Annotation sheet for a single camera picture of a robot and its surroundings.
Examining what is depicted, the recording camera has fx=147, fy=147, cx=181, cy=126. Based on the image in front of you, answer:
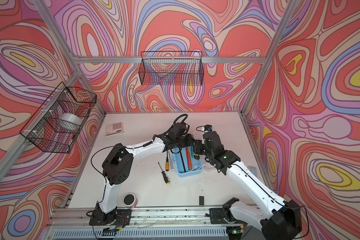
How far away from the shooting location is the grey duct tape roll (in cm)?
71

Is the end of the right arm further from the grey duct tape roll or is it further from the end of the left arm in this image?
the grey duct tape roll

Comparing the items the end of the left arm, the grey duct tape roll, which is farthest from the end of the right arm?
the grey duct tape roll
